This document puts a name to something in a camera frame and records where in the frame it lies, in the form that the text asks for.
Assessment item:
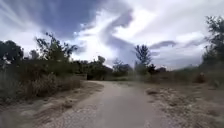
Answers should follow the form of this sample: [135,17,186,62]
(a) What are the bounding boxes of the tall slender green tree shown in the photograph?
[134,44,153,76]

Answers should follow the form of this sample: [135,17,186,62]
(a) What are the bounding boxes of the pale grey dirt path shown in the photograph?
[35,80,174,128]

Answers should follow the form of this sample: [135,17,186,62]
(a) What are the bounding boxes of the row of trees and bushes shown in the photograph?
[0,32,134,101]

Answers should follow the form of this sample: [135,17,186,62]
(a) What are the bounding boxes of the dry scrub bushes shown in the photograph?
[134,61,224,88]

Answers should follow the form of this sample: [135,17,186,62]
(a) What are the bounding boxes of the dry brown grass verge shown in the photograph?
[117,79,224,128]
[0,80,105,128]

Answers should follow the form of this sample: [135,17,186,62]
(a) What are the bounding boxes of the large green tree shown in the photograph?
[201,15,224,68]

